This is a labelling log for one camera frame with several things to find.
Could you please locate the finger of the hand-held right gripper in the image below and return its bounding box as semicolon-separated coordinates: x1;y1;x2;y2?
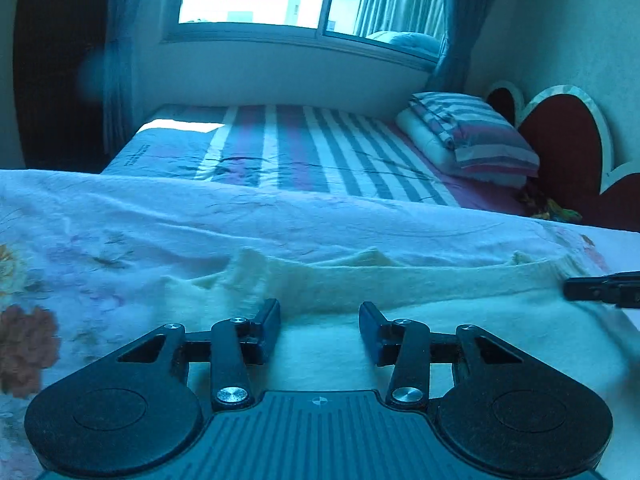
563;270;640;310

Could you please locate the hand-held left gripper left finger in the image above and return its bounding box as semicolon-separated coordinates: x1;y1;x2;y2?
117;298;282;412

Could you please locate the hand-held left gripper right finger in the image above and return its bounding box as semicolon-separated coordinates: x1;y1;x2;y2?
359;302;526;410

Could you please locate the cream knitted sweater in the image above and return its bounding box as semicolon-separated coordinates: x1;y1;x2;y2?
162;247;640;466

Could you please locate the colourful crumpled cloth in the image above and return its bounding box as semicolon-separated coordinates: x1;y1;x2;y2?
517;184;584;224

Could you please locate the floral bed sheet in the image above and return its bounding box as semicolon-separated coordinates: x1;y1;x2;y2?
0;169;640;480

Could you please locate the red scalloped headboard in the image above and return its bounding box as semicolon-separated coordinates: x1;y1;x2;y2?
484;80;640;234

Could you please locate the striped bed sheet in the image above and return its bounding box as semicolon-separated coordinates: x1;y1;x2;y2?
102;104;532;219

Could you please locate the striped pillow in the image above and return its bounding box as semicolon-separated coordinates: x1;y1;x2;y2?
396;91;541;179

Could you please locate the blue cloth bundle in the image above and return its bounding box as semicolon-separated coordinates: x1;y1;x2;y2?
365;31;444;62

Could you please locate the blue curtain beside headboard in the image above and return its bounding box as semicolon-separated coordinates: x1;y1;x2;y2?
427;0;522;94

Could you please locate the dark wooden door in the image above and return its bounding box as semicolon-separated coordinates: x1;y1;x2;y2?
12;0;109;172

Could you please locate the blue curtain beside door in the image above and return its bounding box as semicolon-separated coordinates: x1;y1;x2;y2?
102;0;137;157

